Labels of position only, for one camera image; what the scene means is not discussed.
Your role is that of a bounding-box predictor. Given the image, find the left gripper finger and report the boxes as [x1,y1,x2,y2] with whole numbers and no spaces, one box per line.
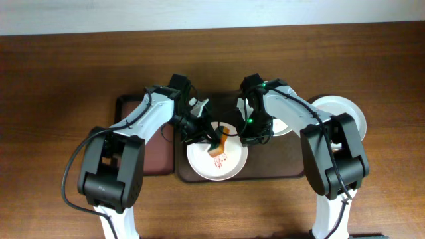
[184,132,216,145]
[211,122,226,143]

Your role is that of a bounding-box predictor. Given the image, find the green and orange sponge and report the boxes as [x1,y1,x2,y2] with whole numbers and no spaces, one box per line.
[207,127,230,158]

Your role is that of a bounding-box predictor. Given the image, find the white plate stained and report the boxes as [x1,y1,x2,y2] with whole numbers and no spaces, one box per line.
[187,136,248,181]
[236,81,298,137]
[310,95,368,152]

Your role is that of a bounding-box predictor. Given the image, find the white plate front stained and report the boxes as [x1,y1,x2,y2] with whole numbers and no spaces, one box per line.
[310,95,368,152]

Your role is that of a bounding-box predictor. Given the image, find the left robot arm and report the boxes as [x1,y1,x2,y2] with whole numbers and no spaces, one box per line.
[77,74,222,238]

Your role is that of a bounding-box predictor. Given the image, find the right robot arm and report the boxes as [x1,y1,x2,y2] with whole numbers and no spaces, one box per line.
[238,74,369,238]

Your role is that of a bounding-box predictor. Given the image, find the large brown serving tray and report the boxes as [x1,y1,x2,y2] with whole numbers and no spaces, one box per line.
[173,91,306,184]

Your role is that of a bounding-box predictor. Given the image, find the black tray with red water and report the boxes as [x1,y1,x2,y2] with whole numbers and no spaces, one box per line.
[114,95,174,176]

